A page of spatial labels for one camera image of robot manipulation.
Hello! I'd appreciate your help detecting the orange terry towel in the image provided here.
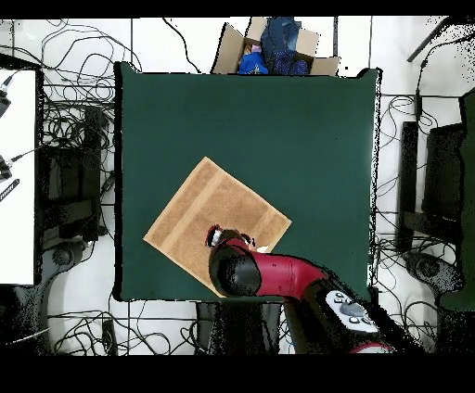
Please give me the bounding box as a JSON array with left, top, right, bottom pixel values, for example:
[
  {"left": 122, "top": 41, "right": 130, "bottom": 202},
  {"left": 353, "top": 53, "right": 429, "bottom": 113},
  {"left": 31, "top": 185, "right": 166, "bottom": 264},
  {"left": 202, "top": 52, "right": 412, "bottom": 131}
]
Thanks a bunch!
[{"left": 143, "top": 156, "right": 293, "bottom": 298}]

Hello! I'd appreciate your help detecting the dark green table cloth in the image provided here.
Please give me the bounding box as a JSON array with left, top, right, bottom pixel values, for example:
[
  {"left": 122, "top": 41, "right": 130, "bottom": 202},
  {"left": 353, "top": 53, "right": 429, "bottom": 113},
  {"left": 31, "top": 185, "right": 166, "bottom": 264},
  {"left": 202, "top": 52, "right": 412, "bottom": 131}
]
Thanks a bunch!
[{"left": 114, "top": 60, "right": 380, "bottom": 303}]

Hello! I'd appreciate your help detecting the black power strip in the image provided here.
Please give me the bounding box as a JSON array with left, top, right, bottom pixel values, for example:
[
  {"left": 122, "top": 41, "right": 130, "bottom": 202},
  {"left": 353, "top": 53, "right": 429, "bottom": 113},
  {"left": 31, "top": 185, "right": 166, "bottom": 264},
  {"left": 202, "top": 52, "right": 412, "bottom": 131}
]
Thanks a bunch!
[{"left": 101, "top": 319, "right": 119, "bottom": 356}]

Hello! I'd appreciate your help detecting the grey round base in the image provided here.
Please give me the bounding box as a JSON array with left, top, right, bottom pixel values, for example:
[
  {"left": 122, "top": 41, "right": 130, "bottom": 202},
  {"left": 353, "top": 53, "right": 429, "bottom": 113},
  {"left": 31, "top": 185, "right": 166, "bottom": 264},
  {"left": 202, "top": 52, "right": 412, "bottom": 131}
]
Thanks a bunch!
[{"left": 38, "top": 239, "right": 94, "bottom": 290}]

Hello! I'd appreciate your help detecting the black equipment stand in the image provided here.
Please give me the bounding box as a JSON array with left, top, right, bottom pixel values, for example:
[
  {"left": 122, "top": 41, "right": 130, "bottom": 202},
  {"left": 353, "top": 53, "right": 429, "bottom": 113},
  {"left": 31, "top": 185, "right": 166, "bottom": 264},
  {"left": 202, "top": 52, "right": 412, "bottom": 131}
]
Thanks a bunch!
[{"left": 38, "top": 105, "right": 103, "bottom": 244}]

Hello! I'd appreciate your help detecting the bright blue garment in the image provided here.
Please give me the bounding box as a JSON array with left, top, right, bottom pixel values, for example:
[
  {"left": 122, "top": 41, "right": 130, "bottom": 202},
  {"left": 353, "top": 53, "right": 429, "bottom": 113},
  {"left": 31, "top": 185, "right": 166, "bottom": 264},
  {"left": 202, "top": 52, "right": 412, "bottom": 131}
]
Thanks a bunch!
[{"left": 237, "top": 51, "right": 270, "bottom": 76}]

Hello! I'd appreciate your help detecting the brown cardboard box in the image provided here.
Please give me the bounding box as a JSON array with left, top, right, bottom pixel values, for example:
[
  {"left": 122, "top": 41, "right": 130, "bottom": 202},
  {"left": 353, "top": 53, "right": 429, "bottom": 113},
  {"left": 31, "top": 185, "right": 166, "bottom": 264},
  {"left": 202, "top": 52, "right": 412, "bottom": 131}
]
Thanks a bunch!
[{"left": 211, "top": 16, "right": 340, "bottom": 77}]

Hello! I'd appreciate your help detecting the dark navy garment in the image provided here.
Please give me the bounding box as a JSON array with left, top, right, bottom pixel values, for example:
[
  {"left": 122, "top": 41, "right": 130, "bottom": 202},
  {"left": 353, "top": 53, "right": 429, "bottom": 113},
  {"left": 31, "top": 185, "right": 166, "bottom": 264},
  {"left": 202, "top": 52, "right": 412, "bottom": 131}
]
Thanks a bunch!
[{"left": 268, "top": 49, "right": 312, "bottom": 76}]

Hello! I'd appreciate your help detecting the white side table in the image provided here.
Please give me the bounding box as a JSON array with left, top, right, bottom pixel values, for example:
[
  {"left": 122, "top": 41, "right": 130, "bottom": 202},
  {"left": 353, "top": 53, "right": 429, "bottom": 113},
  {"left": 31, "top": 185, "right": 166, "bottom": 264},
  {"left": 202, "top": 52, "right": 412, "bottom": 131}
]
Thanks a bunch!
[{"left": 0, "top": 68, "right": 38, "bottom": 286}]

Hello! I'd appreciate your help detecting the black slotted strip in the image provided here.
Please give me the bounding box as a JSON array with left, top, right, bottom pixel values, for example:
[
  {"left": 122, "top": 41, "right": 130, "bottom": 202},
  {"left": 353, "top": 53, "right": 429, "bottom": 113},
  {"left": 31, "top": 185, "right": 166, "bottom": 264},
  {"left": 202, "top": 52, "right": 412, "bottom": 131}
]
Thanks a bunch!
[{"left": 0, "top": 178, "right": 20, "bottom": 203}]

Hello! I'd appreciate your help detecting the blue denim garment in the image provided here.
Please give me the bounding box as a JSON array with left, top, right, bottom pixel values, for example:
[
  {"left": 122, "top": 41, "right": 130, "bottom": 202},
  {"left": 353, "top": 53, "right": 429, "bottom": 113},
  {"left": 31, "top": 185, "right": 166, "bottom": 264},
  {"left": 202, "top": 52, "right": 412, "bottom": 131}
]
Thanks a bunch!
[{"left": 260, "top": 16, "right": 302, "bottom": 60}]

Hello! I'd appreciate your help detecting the small black device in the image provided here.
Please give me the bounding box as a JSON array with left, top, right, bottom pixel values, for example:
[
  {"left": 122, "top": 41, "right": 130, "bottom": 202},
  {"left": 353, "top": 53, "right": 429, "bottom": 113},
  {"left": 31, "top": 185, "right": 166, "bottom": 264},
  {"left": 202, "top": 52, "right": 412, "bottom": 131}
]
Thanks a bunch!
[{"left": 0, "top": 154, "right": 14, "bottom": 183}]

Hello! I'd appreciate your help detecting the black wheeled base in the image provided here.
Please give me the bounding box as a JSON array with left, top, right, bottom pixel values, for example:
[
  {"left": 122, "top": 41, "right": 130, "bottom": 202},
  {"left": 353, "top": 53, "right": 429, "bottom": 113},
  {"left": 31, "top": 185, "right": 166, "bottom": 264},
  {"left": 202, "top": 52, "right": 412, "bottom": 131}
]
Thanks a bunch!
[{"left": 403, "top": 250, "right": 465, "bottom": 298}]

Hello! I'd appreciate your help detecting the black monitor stand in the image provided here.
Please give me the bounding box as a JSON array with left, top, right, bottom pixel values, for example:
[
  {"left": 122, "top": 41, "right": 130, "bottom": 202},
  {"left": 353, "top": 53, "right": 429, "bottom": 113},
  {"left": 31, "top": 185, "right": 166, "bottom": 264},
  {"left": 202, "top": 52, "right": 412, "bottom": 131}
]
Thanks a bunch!
[{"left": 395, "top": 120, "right": 469, "bottom": 253}]

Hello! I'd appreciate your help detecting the black slanted bar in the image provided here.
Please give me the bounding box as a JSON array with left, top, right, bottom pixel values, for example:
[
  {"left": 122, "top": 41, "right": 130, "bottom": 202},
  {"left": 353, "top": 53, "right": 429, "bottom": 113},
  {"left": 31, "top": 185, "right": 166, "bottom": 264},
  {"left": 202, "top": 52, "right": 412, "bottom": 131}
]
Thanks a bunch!
[{"left": 405, "top": 16, "right": 455, "bottom": 63}]

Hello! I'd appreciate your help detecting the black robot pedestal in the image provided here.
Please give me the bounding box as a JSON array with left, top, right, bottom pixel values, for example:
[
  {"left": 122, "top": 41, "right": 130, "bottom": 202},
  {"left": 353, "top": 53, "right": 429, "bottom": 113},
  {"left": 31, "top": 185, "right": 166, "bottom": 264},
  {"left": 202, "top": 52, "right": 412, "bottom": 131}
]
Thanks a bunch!
[{"left": 194, "top": 301, "right": 285, "bottom": 355}]

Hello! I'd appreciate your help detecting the black cable tangle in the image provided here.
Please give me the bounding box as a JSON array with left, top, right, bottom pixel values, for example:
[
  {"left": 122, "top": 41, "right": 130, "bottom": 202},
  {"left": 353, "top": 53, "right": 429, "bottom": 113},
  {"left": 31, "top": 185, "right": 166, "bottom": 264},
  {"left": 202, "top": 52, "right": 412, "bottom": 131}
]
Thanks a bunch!
[{"left": 0, "top": 18, "right": 144, "bottom": 149}]

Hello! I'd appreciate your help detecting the long black cable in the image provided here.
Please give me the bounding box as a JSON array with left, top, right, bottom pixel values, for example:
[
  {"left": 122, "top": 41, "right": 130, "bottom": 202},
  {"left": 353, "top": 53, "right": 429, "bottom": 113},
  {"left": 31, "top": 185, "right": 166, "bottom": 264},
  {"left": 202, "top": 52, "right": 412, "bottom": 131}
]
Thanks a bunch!
[{"left": 161, "top": 17, "right": 203, "bottom": 74}]

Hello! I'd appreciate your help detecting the black cable with plug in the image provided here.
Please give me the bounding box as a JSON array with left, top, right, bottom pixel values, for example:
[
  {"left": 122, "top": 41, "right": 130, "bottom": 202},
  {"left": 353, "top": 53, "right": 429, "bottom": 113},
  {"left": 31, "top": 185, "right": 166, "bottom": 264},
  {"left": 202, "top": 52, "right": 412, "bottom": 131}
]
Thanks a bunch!
[{"left": 414, "top": 34, "right": 475, "bottom": 121}]

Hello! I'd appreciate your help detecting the black camera with cable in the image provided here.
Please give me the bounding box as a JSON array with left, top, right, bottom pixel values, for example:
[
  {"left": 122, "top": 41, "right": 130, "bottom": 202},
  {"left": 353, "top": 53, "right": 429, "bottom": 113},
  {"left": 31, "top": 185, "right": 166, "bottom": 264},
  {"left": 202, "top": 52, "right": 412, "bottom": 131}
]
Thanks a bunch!
[{"left": 0, "top": 86, "right": 12, "bottom": 119}]

